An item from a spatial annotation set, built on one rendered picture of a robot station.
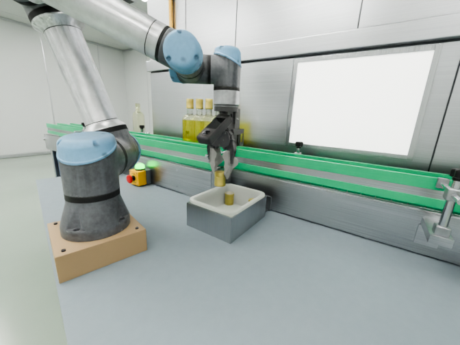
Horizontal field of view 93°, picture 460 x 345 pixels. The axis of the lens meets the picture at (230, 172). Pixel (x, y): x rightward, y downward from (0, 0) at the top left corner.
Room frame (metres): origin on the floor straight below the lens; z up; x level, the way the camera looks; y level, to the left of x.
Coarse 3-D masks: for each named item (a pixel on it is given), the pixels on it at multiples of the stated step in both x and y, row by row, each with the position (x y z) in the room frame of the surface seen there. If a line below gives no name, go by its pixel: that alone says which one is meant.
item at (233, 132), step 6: (216, 108) 0.64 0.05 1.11; (222, 108) 0.62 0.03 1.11; (228, 108) 0.62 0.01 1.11; (234, 108) 0.63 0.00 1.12; (222, 114) 0.65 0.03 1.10; (228, 114) 0.64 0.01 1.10; (234, 114) 0.67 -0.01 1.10; (234, 120) 0.67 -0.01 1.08; (234, 126) 0.67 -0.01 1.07; (228, 132) 0.62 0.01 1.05; (234, 132) 0.64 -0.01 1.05; (240, 132) 0.67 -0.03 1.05; (222, 138) 0.63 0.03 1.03; (228, 138) 0.62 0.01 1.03; (234, 138) 0.66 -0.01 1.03; (216, 144) 0.64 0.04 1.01; (222, 144) 0.63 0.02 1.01; (228, 144) 0.62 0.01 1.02; (240, 144) 0.67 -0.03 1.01
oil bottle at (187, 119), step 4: (184, 116) 1.06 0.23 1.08; (188, 116) 1.05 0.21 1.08; (192, 116) 1.06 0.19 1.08; (184, 120) 1.06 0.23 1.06; (188, 120) 1.05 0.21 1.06; (184, 124) 1.06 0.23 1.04; (188, 124) 1.05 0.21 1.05; (184, 128) 1.06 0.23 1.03; (188, 128) 1.05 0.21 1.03; (184, 132) 1.06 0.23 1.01; (188, 132) 1.05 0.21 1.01; (184, 136) 1.06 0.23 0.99; (188, 136) 1.05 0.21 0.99; (184, 140) 1.06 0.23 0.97; (188, 140) 1.05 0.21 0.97
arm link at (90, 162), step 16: (64, 144) 0.45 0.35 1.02; (80, 144) 0.45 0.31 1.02; (96, 144) 0.46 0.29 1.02; (112, 144) 0.50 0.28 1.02; (64, 160) 0.44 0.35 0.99; (80, 160) 0.44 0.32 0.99; (96, 160) 0.46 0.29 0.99; (112, 160) 0.49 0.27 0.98; (64, 176) 0.44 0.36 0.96; (80, 176) 0.44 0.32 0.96; (96, 176) 0.45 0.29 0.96; (112, 176) 0.49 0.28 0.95; (64, 192) 0.45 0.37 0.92; (80, 192) 0.44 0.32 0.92; (96, 192) 0.45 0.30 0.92
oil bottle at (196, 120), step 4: (196, 116) 1.02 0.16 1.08; (200, 116) 1.02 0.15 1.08; (192, 120) 1.03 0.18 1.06; (196, 120) 1.02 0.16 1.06; (200, 120) 1.01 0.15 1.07; (192, 124) 1.03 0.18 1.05; (196, 124) 1.02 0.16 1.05; (200, 124) 1.01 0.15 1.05; (192, 128) 1.03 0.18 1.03; (196, 128) 1.02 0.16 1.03; (200, 128) 1.01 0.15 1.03; (192, 132) 1.03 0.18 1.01; (196, 132) 1.02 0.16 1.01; (200, 132) 1.01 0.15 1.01; (192, 136) 1.03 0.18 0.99; (192, 140) 1.03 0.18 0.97; (196, 140) 1.02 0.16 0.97
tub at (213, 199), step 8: (232, 184) 0.79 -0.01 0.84; (208, 192) 0.70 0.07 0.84; (216, 192) 0.73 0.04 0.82; (224, 192) 0.77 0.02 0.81; (240, 192) 0.76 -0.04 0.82; (248, 192) 0.74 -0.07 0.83; (256, 192) 0.73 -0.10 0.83; (192, 200) 0.62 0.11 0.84; (200, 200) 0.66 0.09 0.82; (208, 200) 0.69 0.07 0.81; (216, 200) 0.73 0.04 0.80; (224, 200) 0.77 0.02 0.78; (240, 200) 0.76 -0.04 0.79; (256, 200) 0.64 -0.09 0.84; (208, 208) 0.57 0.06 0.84; (216, 208) 0.56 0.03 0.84; (224, 208) 0.72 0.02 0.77; (232, 208) 0.73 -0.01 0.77; (240, 208) 0.57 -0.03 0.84; (232, 216) 0.55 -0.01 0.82
